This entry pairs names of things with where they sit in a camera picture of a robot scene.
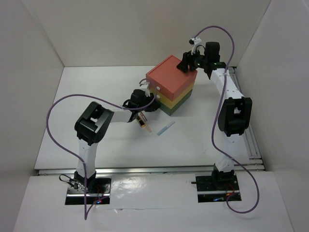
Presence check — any aluminium rail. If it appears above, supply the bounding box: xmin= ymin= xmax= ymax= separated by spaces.
xmin=226 ymin=65 xmax=265 ymax=172
xmin=36 ymin=164 xmax=218 ymax=176

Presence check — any aluminium rail right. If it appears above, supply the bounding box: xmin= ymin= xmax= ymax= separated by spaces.
xmin=226 ymin=65 xmax=265 ymax=172

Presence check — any aluminium rail front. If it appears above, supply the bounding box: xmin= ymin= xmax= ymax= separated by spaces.
xmin=36 ymin=164 xmax=218 ymax=176

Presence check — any pink lip liner pencil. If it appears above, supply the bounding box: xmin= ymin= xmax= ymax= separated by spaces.
xmin=139 ymin=112 xmax=152 ymax=132

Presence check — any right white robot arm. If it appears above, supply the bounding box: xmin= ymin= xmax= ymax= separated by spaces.
xmin=177 ymin=38 xmax=253 ymax=190

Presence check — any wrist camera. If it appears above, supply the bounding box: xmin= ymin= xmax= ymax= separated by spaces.
xmin=189 ymin=36 xmax=202 ymax=55
xmin=139 ymin=81 xmax=152 ymax=97

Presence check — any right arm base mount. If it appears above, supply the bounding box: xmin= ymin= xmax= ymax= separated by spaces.
xmin=191 ymin=175 xmax=242 ymax=203

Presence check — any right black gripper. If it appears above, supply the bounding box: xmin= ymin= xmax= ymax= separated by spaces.
xmin=176 ymin=47 xmax=208 ymax=74

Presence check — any blue eyebrow razor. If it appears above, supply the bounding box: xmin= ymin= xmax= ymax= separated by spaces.
xmin=157 ymin=121 xmax=175 ymax=136

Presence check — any green bottom drawer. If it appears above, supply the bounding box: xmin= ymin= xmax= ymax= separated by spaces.
xmin=159 ymin=90 xmax=192 ymax=116

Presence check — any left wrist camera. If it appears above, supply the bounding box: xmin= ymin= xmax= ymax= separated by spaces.
xmin=139 ymin=81 xmax=152 ymax=97

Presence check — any red top drawer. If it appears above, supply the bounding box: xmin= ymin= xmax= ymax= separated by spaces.
xmin=146 ymin=55 xmax=197 ymax=87

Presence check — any black gold lipstick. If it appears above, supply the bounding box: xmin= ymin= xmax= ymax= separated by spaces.
xmin=136 ymin=117 xmax=147 ymax=128

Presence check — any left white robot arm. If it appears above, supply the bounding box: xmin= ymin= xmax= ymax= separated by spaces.
xmin=74 ymin=89 xmax=160 ymax=193

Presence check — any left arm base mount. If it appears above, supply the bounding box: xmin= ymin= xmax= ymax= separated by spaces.
xmin=59 ymin=174 xmax=112 ymax=205

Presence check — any yellow drawer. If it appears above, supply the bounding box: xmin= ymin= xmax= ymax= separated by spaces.
xmin=150 ymin=81 xmax=195 ymax=108

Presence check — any three-drawer organizer box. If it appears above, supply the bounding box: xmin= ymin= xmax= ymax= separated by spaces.
xmin=146 ymin=55 xmax=197 ymax=116

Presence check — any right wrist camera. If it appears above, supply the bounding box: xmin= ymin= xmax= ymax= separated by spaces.
xmin=189 ymin=36 xmax=202 ymax=55

